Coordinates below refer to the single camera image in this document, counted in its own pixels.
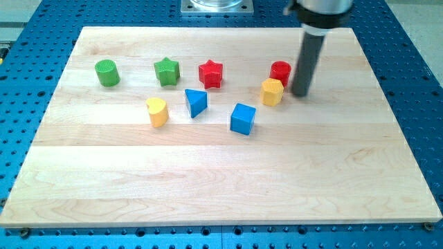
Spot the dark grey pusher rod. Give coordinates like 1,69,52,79
291,32,325,97

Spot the yellow hexagon block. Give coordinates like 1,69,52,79
260,78,284,107

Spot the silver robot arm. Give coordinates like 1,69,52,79
283,0,354,97

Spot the red cylinder block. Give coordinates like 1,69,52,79
269,61,291,87

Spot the blue cube block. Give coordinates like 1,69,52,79
230,103,256,136

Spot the red star block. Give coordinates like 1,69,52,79
199,59,223,89

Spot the blue triangle block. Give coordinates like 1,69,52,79
185,89,208,118

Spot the green star block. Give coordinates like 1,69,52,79
154,57,180,87

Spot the yellow heart block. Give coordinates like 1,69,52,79
145,98,169,128

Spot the light wooden board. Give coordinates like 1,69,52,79
1,26,442,228

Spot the green cylinder block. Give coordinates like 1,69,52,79
94,59,120,87

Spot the blue perforated metal table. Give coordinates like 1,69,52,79
1,1,442,248

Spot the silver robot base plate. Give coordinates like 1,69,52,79
181,0,254,16

